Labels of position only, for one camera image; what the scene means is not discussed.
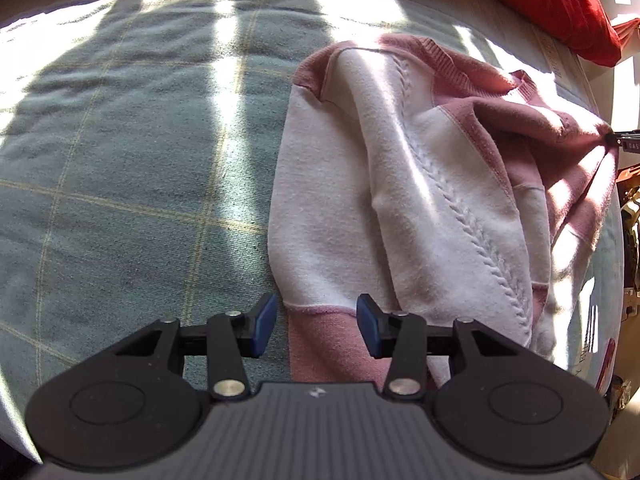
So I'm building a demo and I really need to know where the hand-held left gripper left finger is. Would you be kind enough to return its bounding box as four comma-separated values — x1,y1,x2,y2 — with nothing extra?
114,293,278,402

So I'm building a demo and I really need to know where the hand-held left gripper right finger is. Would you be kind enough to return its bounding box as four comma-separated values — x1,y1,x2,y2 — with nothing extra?
356,293,526,402

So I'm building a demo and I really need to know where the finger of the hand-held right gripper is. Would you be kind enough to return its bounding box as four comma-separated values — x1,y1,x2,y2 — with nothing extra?
606,129,640,153

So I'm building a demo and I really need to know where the pink and white knit sweater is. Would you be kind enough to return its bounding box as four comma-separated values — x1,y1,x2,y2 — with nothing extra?
267,34,621,386

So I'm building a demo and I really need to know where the wooden rack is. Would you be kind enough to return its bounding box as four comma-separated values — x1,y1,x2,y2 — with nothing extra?
620,164,640,196

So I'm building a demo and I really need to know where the red pillow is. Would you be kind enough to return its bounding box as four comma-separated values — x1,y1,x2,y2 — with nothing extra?
425,0,640,67

